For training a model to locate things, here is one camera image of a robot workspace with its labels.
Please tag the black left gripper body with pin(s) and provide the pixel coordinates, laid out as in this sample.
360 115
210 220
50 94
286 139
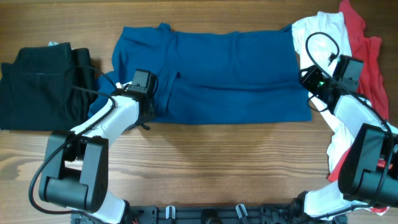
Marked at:
151 112

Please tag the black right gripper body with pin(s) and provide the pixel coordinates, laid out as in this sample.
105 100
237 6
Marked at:
314 83

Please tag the blue polo shirt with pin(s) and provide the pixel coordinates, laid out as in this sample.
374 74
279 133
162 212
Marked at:
235 78

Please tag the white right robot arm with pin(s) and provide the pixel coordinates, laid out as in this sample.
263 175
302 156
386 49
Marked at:
368 175

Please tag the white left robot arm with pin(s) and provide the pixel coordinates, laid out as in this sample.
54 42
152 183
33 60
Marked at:
74 173

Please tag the white t-shirt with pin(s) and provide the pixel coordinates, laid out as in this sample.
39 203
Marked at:
318 37

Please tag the red t-shirt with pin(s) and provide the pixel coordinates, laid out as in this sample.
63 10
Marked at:
370 84

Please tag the folded black garment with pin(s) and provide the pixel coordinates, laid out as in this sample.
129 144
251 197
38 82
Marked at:
47 88

